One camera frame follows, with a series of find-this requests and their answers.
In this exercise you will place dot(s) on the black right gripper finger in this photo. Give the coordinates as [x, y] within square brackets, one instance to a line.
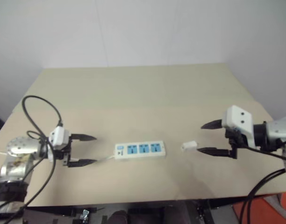
[215, 151]
[214, 125]

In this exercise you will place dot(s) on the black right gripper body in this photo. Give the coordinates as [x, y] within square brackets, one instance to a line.
[237, 141]

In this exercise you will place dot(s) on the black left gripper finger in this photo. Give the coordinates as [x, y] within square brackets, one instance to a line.
[83, 162]
[83, 137]

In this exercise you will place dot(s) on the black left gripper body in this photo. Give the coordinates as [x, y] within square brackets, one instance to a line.
[66, 150]

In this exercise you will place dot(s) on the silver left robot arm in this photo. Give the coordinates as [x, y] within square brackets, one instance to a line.
[15, 149]

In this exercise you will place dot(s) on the small white plug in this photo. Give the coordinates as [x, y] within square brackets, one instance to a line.
[188, 146]

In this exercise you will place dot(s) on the white blue power strip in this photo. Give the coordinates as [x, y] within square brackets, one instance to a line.
[143, 150]

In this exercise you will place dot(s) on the small metal clamp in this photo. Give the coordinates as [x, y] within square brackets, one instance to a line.
[84, 214]

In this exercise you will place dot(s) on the orange object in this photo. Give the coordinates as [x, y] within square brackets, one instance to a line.
[269, 210]

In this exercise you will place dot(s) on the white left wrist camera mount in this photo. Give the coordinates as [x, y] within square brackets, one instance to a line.
[59, 136]

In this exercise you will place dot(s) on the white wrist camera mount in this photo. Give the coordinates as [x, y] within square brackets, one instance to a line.
[59, 136]
[238, 117]

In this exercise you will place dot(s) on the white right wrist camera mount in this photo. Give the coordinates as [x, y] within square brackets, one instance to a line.
[238, 117]

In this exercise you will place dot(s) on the black table frame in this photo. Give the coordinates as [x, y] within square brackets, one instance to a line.
[157, 211]

